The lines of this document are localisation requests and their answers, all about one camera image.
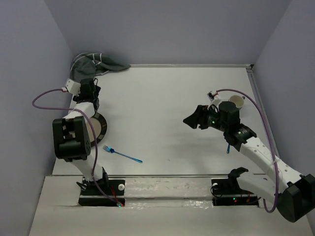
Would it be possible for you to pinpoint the dark rimmed dinner plate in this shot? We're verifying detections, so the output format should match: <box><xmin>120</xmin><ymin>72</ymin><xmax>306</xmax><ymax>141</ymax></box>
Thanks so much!
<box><xmin>86</xmin><ymin>113</ymin><xmax>107</xmax><ymax>147</ymax></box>

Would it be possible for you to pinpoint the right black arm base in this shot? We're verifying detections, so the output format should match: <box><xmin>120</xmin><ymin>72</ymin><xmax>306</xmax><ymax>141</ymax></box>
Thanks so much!
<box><xmin>210</xmin><ymin>167</ymin><xmax>260</xmax><ymax>207</ymax></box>

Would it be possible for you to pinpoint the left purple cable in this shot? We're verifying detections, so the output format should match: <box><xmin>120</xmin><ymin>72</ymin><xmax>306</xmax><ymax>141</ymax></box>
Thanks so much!
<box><xmin>32</xmin><ymin>88</ymin><xmax>121</xmax><ymax>206</ymax></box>

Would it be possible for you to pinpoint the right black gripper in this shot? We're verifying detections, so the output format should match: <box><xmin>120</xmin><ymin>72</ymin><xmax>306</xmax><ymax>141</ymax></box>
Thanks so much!
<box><xmin>182</xmin><ymin>104</ymin><xmax>227</xmax><ymax>132</ymax></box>

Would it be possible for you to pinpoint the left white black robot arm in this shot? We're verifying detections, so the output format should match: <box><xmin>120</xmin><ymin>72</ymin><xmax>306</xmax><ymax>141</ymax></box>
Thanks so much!
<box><xmin>52</xmin><ymin>78</ymin><xmax>109</xmax><ymax>194</ymax></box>

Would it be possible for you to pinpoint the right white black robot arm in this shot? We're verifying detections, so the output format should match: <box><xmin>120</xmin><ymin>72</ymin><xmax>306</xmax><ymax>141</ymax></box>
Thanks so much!
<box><xmin>183</xmin><ymin>101</ymin><xmax>315</xmax><ymax>222</ymax></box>

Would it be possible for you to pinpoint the purple white cup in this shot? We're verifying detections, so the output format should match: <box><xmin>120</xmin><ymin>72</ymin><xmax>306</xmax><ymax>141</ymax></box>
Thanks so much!
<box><xmin>228</xmin><ymin>95</ymin><xmax>245</xmax><ymax>110</ymax></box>

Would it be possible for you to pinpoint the grey striped cloth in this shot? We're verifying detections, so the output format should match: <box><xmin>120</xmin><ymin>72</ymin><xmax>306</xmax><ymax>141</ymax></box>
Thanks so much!
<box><xmin>69</xmin><ymin>52</ymin><xmax>131</xmax><ymax>82</ymax></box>

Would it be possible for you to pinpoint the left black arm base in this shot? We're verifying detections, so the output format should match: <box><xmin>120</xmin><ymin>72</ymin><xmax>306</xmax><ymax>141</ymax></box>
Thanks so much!
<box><xmin>76</xmin><ymin>179</ymin><xmax>126</xmax><ymax>207</ymax></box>

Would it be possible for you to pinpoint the blue metal fork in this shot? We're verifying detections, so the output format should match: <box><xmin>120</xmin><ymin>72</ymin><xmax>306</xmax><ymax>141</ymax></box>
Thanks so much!
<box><xmin>103</xmin><ymin>146</ymin><xmax>143</xmax><ymax>164</ymax></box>

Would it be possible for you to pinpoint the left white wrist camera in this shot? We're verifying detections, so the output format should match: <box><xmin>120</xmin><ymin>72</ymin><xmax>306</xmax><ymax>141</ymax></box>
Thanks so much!
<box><xmin>62</xmin><ymin>79</ymin><xmax>81</xmax><ymax>96</ymax></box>

